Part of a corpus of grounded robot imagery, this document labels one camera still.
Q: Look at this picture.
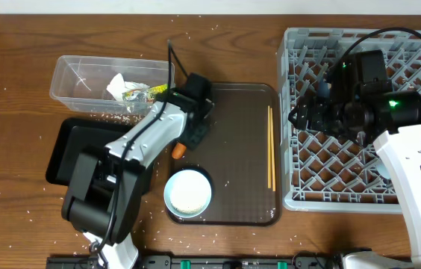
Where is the light blue rice bowl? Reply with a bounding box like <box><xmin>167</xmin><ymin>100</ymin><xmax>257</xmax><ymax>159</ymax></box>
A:
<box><xmin>163</xmin><ymin>170</ymin><xmax>212</xmax><ymax>219</ymax></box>

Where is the dark brown serving tray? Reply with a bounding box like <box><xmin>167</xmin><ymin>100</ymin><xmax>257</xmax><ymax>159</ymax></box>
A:
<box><xmin>170</xmin><ymin>83</ymin><xmax>281</xmax><ymax>226</ymax></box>

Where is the large blue plate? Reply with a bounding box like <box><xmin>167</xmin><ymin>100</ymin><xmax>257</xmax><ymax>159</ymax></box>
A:
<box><xmin>316</xmin><ymin>78</ymin><xmax>331</xmax><ymax>99</ymax></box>

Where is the wooden chopstick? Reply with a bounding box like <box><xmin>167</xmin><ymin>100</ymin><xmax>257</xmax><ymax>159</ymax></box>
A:
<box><xmin>267</xmin><ymin>106</ymin><xmax>272</xmax><ymax>189</ymax></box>
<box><xmin>269</xmin><ymin>108</ymin><xmax>276</xmax><ymax>192</ymax></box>

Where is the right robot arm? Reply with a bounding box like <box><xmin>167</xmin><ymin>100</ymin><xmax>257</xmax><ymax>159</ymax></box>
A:
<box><xmin>288</xmin><ymin>50</ymin><xmax>421</xmax><ymax>268</ymax></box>

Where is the grey dishwasher rack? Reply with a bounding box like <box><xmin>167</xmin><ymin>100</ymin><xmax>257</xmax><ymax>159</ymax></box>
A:
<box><xmin>276</xmin><ymin>28</ymin><xmax>421</xmax><ymax>214</ymax></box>

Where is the aluminium foil ball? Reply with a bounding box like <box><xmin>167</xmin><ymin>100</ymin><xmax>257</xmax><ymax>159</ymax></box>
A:
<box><xmin>122</xmin><ymin>89</ymin><xmax>151</xmax><ymax>114</ymax></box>

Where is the orange carrot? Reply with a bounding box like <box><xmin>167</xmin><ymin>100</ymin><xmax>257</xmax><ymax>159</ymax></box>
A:
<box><xmin>172</xmin><ymin>143</ymin><xmax>187</xmax><ymax>160</ymax></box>

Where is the small blue cup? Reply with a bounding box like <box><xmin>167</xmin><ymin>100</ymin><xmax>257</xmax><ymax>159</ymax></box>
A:
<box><xmin>375</xmin><ymin>160</ymin><xmax>390</xmax><ymax>179</ymax></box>

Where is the black plastic tray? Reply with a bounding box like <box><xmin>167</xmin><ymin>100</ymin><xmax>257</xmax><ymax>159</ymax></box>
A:
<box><xmin>46</xmin><ymin>117</ymin><xmax>131</xmax><ymax>200</ymax></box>

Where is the white tissue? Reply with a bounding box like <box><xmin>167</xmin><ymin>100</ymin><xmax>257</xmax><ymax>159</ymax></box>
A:
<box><xmin>106</xmin><ymin>73</ymin><xmax>132</xmax><ymax>102</ymax></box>

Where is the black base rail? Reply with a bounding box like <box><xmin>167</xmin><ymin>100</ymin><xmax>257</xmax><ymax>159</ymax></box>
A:
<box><xmin>45</xmin><ymin>256</ymin><xmax>340</xmax><ymax>269</ymax></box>

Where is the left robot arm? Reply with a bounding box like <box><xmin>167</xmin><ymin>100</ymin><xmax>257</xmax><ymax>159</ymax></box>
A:
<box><xmin>61</xmin><ymin>73</ymin><xmax>215</xmax><ymax>268</ymax></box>

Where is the green snack wrapper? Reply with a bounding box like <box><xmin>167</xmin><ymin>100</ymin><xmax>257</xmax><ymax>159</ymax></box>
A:
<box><xmin>123</xmin><ymin>82</ymin><xmax>167</xmax><ymax>103</ymax></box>

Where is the clear plastic bin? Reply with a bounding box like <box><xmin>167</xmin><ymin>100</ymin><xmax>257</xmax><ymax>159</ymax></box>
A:
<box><xmin>49</xmin><ymin>55</ymin><xmax>169</xmax><ymax>115</ymax></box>

